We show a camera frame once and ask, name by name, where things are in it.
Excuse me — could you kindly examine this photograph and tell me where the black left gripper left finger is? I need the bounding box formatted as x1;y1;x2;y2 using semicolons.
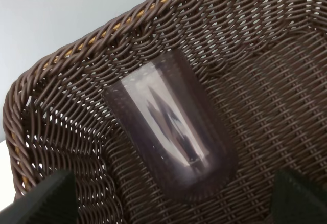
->
1;170;78;223

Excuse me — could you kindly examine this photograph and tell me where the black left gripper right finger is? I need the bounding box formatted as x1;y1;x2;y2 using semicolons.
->
271;169;326;223

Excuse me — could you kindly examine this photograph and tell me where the translucent pink cup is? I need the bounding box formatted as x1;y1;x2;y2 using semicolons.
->
102;50;238;203

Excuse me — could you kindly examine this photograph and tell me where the dark brown wicker basket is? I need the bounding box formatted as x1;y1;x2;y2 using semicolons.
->
3;0;326;223

